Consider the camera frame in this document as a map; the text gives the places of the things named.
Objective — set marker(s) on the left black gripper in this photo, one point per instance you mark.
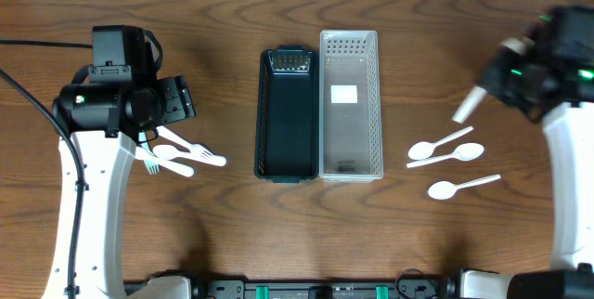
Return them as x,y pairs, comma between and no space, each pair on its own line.
175,99

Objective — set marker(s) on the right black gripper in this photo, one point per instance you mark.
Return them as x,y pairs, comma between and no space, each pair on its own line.
503,84

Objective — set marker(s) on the white plastic spoon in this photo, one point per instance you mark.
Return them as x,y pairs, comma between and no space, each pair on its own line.
465,152
444,190
490,80
424,149

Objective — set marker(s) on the black plastic basket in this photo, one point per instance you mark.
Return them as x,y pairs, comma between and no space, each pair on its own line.
286,141

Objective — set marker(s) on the clear plastic basket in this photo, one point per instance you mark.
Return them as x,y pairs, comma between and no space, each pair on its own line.
350,135

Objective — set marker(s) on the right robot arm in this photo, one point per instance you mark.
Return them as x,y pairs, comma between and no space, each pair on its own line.
568,129

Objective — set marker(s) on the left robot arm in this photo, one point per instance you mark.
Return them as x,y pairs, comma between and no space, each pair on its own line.
101,114

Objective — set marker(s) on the white plastic fork middle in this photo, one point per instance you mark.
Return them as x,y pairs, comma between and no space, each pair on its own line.
169,152

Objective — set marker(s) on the white plastic fork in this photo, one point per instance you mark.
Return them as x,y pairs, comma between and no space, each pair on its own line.
185,143
179,168
169,152

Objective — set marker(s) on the white plastic fork top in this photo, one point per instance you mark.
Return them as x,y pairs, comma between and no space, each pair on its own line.
185,143

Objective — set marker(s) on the white plastic fork left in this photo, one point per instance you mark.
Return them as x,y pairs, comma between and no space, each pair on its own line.
179,168

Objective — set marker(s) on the white label in basket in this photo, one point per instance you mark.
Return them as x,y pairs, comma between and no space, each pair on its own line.
343,94

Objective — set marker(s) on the white plastic fork handle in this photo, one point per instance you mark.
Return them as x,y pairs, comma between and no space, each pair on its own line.
152,167

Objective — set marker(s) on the black mounting rail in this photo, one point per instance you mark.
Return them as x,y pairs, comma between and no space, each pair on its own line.
237,289

